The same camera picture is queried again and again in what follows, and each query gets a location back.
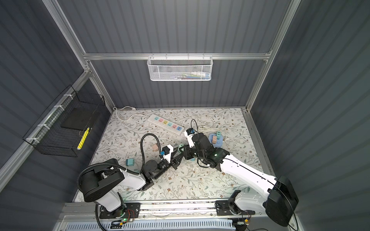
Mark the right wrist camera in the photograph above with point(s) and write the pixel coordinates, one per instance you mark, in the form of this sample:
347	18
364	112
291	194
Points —
189	133

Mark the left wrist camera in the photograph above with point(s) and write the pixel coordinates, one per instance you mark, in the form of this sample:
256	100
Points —
167	150

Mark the black foam pad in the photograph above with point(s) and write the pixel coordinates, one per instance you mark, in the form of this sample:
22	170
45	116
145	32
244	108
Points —
77	119

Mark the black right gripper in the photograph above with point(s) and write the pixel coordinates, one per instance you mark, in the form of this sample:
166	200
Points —
186	152

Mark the pink charger plug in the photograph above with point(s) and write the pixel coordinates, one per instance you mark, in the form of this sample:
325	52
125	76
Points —
214	139
155	147

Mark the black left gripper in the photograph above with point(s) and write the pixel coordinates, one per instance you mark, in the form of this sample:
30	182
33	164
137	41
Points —
175	161

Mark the white wire mesh basket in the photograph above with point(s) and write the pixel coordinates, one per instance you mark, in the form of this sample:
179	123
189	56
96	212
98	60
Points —
161	69

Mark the white multicolour power strip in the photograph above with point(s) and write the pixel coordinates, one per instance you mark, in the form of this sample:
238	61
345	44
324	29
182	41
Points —
166	124

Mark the green charger plug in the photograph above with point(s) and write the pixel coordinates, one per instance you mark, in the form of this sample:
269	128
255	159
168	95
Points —
181	148

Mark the black wire mesh basket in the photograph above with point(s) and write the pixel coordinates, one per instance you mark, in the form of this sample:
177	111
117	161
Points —
64	130

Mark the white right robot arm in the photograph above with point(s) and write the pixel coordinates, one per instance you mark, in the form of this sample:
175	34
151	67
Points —
276	196

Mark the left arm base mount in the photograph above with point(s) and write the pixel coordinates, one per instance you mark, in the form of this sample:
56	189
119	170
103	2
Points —
127	211

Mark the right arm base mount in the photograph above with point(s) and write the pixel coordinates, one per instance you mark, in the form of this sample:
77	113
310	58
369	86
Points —
225	208

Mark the items in white basket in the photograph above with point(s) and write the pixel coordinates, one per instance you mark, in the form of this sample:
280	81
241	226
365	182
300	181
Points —
199	75

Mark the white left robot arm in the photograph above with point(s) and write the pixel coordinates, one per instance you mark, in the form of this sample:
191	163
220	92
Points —
97	182

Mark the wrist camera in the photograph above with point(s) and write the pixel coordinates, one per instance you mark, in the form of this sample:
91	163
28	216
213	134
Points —
189	133
167	150

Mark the yellow marker pen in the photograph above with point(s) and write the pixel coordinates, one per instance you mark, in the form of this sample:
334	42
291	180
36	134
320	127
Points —
83	139

